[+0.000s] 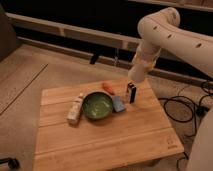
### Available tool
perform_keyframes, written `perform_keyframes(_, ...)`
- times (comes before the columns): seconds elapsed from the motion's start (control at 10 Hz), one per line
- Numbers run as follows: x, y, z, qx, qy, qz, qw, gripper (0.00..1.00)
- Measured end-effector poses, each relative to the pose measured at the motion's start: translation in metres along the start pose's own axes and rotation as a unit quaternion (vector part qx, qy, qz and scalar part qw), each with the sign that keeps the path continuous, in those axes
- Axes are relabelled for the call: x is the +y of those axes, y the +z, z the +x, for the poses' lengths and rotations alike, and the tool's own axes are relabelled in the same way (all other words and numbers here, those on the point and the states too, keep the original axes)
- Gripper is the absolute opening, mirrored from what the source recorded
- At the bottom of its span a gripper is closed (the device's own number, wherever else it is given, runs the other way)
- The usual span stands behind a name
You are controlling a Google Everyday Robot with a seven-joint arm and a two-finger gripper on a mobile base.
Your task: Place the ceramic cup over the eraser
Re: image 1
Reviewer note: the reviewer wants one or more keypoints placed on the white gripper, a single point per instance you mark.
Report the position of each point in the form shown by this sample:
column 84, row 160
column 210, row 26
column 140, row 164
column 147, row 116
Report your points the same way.
column 139, row 70

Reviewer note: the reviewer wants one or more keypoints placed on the blue sponge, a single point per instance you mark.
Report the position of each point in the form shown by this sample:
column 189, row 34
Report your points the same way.
column 118, row 104

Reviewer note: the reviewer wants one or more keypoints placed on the white plastic bottle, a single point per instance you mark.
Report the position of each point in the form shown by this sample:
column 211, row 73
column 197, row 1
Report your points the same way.
column 75, row 110

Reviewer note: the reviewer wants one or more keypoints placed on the black bracket under rail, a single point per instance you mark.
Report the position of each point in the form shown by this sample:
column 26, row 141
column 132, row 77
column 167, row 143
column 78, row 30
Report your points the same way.
column 95, row 57

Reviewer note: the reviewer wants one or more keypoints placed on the grey cabinet corner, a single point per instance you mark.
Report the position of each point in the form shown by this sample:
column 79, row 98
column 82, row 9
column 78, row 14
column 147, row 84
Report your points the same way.
column 8, row 38

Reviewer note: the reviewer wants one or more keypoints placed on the orange carrot toy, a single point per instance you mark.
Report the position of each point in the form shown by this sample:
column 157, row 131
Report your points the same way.
column 108, row 88

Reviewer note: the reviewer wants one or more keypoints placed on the green ceramic bowl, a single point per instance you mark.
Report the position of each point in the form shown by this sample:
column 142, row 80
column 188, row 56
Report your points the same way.
column 97, row 105

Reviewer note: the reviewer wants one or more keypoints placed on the wooden board table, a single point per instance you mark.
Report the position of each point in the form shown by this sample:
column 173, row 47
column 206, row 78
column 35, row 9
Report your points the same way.
column 141, row 133

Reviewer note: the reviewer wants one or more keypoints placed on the black chair wheel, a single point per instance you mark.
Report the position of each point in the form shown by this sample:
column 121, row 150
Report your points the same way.
column 13, row 163

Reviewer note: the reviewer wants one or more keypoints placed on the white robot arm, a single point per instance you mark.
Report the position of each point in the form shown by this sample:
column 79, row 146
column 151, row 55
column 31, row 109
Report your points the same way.
column 160, row 30

